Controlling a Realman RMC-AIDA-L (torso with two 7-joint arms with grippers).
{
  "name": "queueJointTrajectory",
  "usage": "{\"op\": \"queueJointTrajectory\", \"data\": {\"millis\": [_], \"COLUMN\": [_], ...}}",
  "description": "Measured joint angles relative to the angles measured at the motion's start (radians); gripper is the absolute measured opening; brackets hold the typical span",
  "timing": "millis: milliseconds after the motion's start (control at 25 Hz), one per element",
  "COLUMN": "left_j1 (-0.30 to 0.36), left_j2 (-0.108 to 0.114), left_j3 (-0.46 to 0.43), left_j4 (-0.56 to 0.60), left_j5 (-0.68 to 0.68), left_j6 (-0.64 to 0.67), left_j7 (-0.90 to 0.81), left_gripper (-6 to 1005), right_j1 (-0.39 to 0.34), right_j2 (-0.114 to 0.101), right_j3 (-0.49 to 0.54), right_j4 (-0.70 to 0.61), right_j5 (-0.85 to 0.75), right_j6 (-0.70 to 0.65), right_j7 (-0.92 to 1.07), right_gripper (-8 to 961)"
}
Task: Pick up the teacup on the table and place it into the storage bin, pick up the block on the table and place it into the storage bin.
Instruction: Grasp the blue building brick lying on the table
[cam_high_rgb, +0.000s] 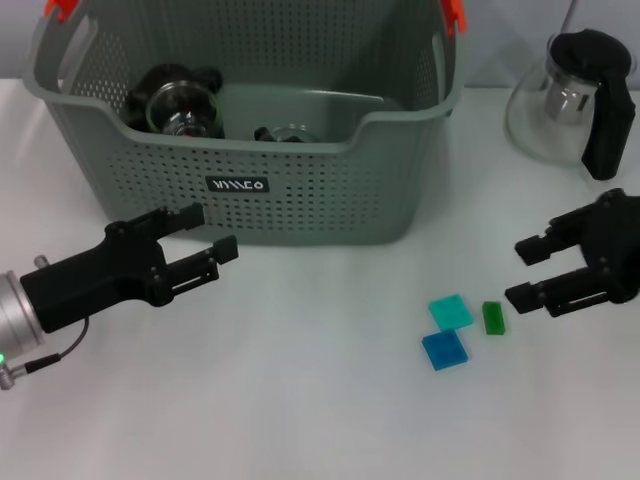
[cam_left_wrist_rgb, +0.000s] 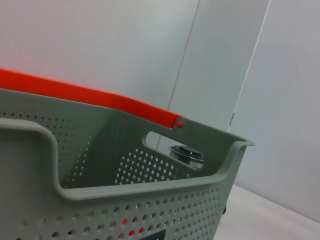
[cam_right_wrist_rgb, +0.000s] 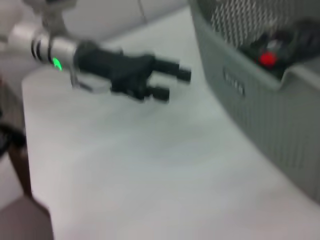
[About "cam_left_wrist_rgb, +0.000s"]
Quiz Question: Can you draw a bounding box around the dark red curved brick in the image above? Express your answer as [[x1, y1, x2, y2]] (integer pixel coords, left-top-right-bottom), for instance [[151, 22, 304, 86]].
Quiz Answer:
[[119, 219, 145, 237]]

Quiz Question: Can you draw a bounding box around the grey perforated storage basket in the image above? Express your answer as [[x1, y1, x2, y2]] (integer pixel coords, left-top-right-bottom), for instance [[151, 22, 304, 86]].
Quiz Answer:
[[0, 87, 256, 240]]

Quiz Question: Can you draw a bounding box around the glass teapot with black handle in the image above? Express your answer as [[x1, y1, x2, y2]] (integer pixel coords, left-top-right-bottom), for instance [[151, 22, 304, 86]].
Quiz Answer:
[[168, 144, 228, 215]]

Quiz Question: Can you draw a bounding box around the orange basket handle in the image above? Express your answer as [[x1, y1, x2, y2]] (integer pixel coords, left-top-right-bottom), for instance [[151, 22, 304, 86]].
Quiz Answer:
[[0, 68, 185, 131]]

